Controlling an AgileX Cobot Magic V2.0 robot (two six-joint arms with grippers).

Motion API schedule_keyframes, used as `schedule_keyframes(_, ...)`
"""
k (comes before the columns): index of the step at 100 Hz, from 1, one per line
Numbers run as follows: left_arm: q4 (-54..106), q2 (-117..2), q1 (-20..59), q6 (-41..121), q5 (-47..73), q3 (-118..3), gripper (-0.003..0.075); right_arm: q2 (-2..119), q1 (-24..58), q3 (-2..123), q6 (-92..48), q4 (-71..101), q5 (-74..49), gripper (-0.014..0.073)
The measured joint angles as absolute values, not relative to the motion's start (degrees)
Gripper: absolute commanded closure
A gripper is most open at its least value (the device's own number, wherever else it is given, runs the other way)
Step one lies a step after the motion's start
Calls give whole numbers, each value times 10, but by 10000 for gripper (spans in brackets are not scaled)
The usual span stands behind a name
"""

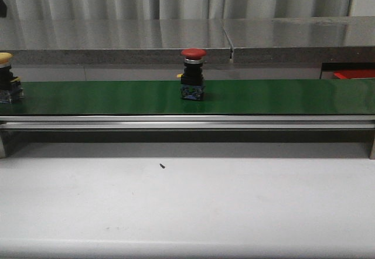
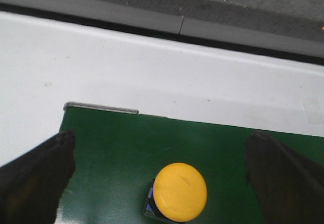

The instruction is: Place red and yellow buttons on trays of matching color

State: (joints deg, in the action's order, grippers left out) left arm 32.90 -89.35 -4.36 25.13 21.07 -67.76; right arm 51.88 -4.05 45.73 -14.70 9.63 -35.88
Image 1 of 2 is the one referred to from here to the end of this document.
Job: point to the red plastic tray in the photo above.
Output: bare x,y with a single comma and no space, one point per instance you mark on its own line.
355,74

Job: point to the grey stone counter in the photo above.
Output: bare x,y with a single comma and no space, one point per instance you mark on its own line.
80,50
300,48

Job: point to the grey stone counter left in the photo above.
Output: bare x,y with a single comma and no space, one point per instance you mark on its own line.
80,50

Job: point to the red push button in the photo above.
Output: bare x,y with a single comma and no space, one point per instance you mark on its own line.
192,80

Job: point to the yellow push button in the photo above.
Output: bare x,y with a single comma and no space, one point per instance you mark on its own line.
11,88

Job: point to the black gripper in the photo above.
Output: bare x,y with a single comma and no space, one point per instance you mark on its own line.
3,9

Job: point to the green conveyor belt unit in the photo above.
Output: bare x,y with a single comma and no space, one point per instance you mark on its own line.
246,118

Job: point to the grey stone counter right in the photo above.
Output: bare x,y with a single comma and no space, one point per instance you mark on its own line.
300,48

